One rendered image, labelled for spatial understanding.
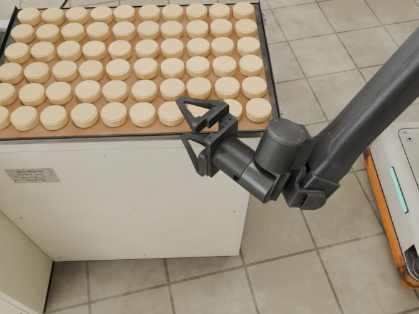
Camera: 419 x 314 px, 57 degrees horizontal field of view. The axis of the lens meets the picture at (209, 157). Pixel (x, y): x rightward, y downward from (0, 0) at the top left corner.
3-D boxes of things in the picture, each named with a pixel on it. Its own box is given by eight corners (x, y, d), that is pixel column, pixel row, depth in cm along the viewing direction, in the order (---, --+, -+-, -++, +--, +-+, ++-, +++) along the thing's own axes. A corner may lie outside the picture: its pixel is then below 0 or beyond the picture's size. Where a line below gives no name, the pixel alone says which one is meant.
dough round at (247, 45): (232, 53, 88) (232, 45, 86) (243, 40, 90) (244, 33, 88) (252, 61, 86) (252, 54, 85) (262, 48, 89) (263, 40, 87)
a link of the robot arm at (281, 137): (321, 211, 61) (300, 172, 67) (357, 156, 53) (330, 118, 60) (251, 210, 57) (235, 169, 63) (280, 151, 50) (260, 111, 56)
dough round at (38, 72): (50, 65, 86) (47, 58, 84) (52, 81, 83) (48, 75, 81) (26, 70, 85) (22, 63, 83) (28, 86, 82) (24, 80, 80)
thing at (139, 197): (58, 270, 152) (-90, 131, 77) (72, 191, 170) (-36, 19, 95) (238, 263, 153) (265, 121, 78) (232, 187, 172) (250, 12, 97)
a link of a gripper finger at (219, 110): (166, 129, 65) (206, 161, 62) (161, 101, 59) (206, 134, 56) (194, 106, 68) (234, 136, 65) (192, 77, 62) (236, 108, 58)
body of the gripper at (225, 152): (202, 172, 67) (235, 199, 64) (200, 137, 58) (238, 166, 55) (227, 149, 69) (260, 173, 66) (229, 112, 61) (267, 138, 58)
